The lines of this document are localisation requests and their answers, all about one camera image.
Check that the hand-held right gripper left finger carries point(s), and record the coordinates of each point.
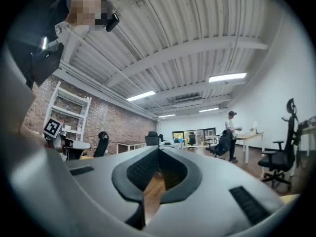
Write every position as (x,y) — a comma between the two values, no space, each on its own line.
(103,181)

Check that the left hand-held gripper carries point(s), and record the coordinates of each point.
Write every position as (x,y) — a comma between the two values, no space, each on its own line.
(52,129)

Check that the ceiling air conditioner unit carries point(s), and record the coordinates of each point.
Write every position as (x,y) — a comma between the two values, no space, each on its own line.
(188,102)

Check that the white metal shelf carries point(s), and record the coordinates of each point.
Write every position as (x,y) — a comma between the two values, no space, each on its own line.
(67,112)

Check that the light wood desk white legs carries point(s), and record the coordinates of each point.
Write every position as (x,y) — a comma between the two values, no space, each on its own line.
(250,135)

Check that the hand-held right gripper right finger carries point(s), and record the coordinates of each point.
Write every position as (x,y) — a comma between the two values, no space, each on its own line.
(217,201)

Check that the person's head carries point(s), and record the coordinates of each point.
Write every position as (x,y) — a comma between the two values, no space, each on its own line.
(86,7)

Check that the black headrest mesh office chair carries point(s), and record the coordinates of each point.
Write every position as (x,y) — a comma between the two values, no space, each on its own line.
(280,157)

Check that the long ceiling light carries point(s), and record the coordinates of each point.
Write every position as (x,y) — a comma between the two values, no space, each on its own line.
(140,95)
(167,116)
(227,77)
(209,109)

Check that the black framed window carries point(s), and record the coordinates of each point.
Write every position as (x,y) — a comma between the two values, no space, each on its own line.
(195,135)

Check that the wooden table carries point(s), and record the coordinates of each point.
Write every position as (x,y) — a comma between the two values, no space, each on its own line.
(291,198)

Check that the black head-worn camera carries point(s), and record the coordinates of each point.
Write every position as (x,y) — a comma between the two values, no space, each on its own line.
(112,22)

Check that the office chair with draped jacket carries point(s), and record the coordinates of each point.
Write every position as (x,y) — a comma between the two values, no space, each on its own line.
(220,144)

